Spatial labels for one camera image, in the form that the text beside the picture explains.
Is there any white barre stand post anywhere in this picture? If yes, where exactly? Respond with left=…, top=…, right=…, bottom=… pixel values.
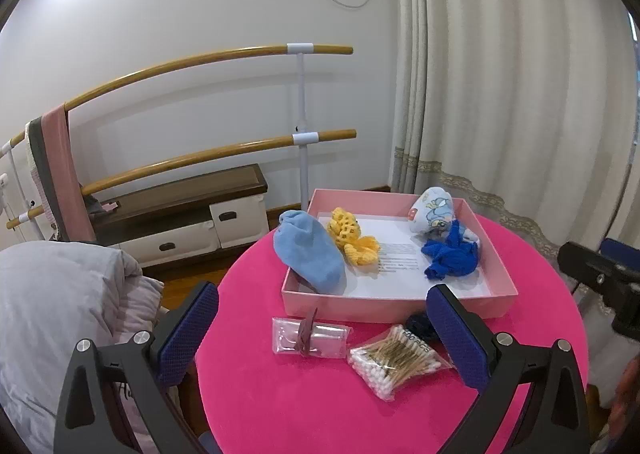
left=286, top=42, right=319, bottom=211

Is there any pink round table cover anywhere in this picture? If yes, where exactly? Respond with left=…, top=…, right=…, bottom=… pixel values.
left=196, top=215, right=588, bottom=453

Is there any dark navy knitted item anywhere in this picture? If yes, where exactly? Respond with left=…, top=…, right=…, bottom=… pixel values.
left=404, top=312, right=439, bottom=344

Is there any yellow crocheted toy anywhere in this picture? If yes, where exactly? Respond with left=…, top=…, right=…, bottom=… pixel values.
left=326, top=207, right=381, bottom=266

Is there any lower wooden ballet bar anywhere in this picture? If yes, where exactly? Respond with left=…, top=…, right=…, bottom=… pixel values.
left=6, top=129, right=357, bottom=229

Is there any patterned light blue sock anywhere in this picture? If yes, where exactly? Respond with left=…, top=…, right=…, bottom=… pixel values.
left=408, top=186, right=457, bottom=241

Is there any cotton swabs plastic bag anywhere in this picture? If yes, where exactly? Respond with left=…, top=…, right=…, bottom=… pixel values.
left=346, top=325, right=454, bottom=401

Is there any upper wooden ballet bar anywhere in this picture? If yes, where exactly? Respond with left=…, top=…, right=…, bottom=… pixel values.
left=8, top=43, right=355, bottom=149

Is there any pink cardboard box tray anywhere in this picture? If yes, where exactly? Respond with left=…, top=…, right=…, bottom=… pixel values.
left=281, top=188, right=518, bottom=324

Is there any white drawer bench cabinet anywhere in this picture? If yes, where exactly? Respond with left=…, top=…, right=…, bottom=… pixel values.
left=93, top=163, right=269, bottom=267

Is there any wooden ballet bar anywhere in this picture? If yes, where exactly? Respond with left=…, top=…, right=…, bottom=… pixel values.
left=8, top=43, right=355, bottom=149
left=6, top=129, right=357, bottom=229

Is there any grey quilted bedding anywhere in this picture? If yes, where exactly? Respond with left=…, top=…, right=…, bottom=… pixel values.
left=1, top=241, right=164, bottom=453

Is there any white printed paper sheet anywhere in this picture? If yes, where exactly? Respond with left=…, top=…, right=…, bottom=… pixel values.
left=297, top=215, right=494, bottom=300

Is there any royal blue knitted cloth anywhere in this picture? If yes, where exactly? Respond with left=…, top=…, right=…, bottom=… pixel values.
left=421, top=220, right=480, bottom=281

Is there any cream embroidered curtain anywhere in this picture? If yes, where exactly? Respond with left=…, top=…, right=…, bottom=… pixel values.
left=390, top=0, right=639, bottom=260

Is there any pink grey hanging towel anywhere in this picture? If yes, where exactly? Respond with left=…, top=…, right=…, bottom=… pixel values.
left=25, top=106, right=96, bottom=243

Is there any clear bag with brown tie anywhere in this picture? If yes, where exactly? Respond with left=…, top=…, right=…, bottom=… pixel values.
left=271, top=310, right=352, bottom=360

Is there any plain light blue sock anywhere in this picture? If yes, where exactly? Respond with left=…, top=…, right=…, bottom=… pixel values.
left=273, top=210, right=345, bottom=295

